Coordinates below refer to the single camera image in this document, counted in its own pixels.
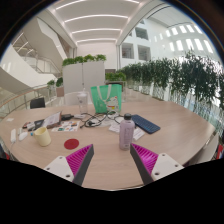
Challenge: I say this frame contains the white paper sheets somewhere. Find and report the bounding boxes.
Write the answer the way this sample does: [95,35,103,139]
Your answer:
[108,121,146,142]

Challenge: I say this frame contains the colourful sticker sheet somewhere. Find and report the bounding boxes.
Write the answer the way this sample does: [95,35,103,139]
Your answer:
[51,120,81,133]

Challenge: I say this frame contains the white cabinet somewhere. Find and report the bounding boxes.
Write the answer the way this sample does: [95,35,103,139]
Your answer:
[62,61,106,94]

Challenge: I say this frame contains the clear shaker bottle white lid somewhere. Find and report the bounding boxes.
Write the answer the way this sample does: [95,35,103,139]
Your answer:
[76,88,89,115]

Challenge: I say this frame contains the black chair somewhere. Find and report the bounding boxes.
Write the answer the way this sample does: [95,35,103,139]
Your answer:
[29,97,46,110]

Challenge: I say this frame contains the tall green plant hedge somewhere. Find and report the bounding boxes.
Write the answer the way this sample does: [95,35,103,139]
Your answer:
[118,53,224,111]

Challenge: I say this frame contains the ceiling light strips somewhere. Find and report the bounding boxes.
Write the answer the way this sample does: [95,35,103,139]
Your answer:
[54,0,141,44]

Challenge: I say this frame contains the open printed booklet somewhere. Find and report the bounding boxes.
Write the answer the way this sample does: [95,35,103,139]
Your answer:
[41,111,63,129]

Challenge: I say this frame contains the tangled black cables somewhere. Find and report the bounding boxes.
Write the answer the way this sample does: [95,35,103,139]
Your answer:
[79,111,125,129]

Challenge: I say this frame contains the black charger block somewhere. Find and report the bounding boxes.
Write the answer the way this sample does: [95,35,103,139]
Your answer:
[61,113,74,121]

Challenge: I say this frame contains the flat round red coaster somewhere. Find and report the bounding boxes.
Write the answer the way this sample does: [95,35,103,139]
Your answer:
[63,138,80,151]

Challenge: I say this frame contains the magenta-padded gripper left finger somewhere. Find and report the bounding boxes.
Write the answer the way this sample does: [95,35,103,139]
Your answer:
[43,143,95,187]

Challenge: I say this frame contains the white computer mouse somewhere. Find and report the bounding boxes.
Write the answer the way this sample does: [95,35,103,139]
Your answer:
[18,131,29,141]

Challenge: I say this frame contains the wooden handrail glass railing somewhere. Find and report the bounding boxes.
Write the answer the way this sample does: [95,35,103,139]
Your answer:
[0,83,51,114]

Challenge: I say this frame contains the pale yellow mug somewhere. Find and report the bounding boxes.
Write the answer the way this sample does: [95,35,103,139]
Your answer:
[32,126,52,147]

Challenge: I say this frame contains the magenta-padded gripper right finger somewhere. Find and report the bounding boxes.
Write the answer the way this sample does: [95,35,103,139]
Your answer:
[129,143,185,185]

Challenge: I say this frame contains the dark blue keyboard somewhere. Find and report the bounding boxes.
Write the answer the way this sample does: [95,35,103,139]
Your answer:
[130,114,161,135]

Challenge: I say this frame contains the green tote bag cat print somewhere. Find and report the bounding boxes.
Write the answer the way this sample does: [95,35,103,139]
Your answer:
[90,83,123,115]

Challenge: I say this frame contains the black wallet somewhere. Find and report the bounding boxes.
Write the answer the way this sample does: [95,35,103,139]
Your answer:
[28,119,45,131]

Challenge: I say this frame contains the small green plant row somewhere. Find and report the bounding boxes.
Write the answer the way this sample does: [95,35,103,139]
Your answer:
[61,54,108,67]

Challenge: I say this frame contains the green shelf planter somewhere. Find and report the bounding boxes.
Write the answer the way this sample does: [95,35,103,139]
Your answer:
[105,71,128,82]

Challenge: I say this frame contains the lilac drink bottle black cap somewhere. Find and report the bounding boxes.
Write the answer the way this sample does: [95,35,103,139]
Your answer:
[118,112,136,151]

